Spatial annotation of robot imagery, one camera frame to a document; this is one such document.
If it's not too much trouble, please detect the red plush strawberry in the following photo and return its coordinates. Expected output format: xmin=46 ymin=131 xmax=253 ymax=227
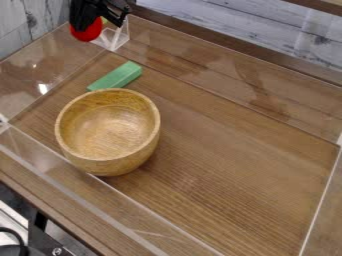
xmin=70 ymin=17 xmax=103 ymax=42

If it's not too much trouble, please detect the green rectangular block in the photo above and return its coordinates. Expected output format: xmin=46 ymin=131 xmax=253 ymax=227
xmin=87 ymin=61 xmax=142 ymax=91

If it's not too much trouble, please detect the clear acrylic corner bracket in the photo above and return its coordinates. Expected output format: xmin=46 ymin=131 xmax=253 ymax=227
xmin=91 ymin=18 xmax=130 ymax=52

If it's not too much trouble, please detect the wooden bowl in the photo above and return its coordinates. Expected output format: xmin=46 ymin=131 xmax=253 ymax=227
xmin=55 ymin=89 xmax=162 ymax=176

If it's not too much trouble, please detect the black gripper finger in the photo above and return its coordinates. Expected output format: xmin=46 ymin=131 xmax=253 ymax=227
xmin=104 ymin=0 xmax=133 ymax=27
xmin=70 ymin=0 xmax=106 ymax=32

